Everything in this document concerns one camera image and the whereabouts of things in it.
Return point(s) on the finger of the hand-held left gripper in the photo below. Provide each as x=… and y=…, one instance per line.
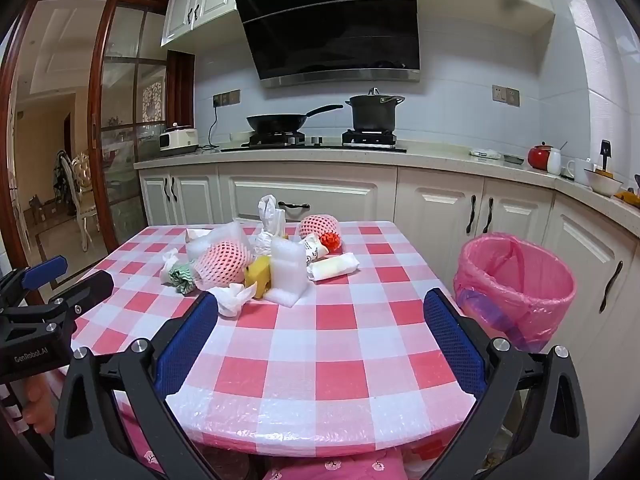
x=95, y=287
x=45, y=270

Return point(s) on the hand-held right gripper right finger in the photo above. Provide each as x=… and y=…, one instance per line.
x=455, y=345

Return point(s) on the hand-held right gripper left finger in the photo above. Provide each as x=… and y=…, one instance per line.
x=187, y=345

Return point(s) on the white tissue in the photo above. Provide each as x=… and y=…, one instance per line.
x=230, y=299
x=169, y=265

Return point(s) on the green white wrapper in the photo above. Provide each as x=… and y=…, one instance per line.
x=182, y=277

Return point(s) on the large pink foam fruit net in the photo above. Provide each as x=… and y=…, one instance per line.
x=222, y=265

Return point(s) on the pink bagged trash bin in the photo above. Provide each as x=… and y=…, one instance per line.
x=545, y=310

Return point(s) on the yellow sponge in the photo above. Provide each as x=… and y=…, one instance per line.
x=259, y=275

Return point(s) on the white foam sheet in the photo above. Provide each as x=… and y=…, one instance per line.
x=287, y=275

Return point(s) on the white paper packet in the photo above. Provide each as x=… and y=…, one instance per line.
x=332, y=266

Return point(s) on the white plastic bag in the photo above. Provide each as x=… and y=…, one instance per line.
x=270, y=220

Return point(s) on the white printed paper wrapper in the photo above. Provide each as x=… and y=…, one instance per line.
x=311, y=247

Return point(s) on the small pink foam fruit net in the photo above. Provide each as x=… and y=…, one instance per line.
x=317, y=225

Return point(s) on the person's left hand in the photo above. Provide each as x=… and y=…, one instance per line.
x=40, y=402

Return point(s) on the ornate dining chair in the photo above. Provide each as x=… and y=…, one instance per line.
x=82, y=195

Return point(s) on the red checkered tablecloth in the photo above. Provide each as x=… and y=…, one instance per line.
x=300, y=360

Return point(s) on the white lower cabinets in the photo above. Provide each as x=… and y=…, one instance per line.
x=435, y=210

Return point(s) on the pink floral cushion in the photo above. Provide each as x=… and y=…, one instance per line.
x=350, y=467

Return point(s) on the wooden glass sliding door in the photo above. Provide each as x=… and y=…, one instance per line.
x=97, y=110

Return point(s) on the white rice cooker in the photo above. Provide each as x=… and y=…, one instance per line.
x=177, y=140

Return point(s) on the white stone countertop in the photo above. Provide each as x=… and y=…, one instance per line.
x=440, y=157

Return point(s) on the flat white packet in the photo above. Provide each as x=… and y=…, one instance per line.
x=485, y=154

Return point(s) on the grey dish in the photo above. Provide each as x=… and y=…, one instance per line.
x=513, y=159

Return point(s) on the white ceramic jar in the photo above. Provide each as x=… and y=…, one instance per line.
x=554, y=162

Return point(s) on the white mug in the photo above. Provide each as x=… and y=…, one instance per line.
x=582, y=170

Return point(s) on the white bowl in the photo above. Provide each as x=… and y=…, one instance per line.
x=602, y=185

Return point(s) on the black gas stove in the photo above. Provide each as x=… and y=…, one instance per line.
x=280, y=139

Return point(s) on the orange yellow object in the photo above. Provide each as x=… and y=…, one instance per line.
x=627, y=196

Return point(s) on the black wok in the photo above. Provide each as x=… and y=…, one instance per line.
x=275, y=122

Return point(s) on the black stock pot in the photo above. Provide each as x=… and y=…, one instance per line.
x=372, y=115

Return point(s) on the black spatula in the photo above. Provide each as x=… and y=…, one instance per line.
x=605, y=149

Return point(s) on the black range hood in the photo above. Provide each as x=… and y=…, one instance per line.
x=325, y=25

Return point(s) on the wall power outlet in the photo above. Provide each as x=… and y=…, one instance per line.
x=227, y=97

